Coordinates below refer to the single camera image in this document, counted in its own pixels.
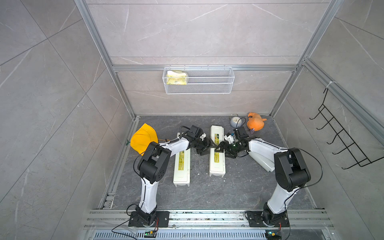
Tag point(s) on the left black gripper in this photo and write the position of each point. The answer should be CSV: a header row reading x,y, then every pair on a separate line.
x,y
207,146

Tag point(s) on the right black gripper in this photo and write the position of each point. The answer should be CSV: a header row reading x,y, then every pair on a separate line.
x,y
227,150

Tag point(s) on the white wrap dispenser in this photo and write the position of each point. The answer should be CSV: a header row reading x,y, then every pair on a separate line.
x,y
182,167
217,157

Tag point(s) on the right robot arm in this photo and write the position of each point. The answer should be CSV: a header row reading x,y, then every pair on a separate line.
x,y
289,166

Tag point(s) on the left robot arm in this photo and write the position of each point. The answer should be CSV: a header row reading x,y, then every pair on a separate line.
x,y
155,158

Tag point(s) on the right plastic wrap roll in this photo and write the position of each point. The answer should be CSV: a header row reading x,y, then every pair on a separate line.
x,y
263,155

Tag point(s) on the small grey alarm clock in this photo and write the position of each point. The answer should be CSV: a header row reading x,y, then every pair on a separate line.
x,y
236,121

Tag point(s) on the orange plush toy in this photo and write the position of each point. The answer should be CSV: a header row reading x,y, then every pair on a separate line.
x,y
255,122

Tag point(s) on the yellow cap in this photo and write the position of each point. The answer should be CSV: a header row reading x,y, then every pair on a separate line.
x,y
143,137

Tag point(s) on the yellow wipes packet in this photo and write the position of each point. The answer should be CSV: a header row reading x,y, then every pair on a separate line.
x,y
176,78

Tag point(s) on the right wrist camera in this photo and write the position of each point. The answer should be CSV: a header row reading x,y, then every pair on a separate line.
x,y
229,138

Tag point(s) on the white wire mesh basket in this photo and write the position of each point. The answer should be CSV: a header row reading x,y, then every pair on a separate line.
x,y
202,80

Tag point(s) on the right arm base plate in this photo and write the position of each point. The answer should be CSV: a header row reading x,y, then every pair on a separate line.
x,y
267,219

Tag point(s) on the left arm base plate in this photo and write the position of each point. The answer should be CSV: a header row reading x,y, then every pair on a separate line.
x,y
156,219

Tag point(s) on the black wire hook rack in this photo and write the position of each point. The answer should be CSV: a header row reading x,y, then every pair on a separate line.
x,y
357,156

